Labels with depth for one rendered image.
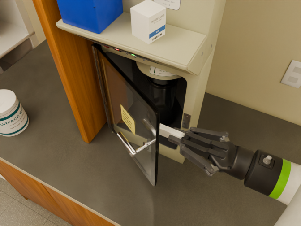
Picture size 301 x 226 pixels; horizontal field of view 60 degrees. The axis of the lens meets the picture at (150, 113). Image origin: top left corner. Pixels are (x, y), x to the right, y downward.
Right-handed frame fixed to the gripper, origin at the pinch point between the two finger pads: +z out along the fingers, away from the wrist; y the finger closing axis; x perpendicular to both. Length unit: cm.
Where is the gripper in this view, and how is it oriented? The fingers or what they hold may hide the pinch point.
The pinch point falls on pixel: (170, 133)
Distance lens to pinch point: 67.7
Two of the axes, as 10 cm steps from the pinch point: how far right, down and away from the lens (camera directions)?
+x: 0.0, 6.3, 7.7
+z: -8.9, -3.6, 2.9
